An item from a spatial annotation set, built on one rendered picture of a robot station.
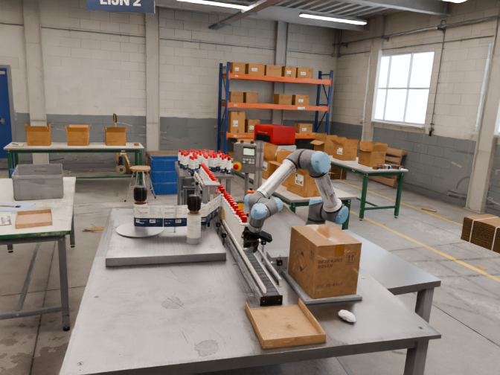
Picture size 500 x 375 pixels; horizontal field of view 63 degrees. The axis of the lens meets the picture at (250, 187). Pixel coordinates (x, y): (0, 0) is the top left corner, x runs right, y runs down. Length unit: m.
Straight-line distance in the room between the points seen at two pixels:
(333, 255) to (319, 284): 0.15
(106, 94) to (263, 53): 3.95
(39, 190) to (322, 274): 2.77
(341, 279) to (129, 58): 8.51
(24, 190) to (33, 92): 6.01
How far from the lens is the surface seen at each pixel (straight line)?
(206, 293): 2.07
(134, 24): 10.04
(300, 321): 1.88
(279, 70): 10.15
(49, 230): 3.18
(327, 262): 1.98
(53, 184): 4.01
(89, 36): 9.95
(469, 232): 6.28
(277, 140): 8.06
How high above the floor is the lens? 1.78
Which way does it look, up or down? 13 degrees down
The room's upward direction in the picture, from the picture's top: 3 degrees clockwise
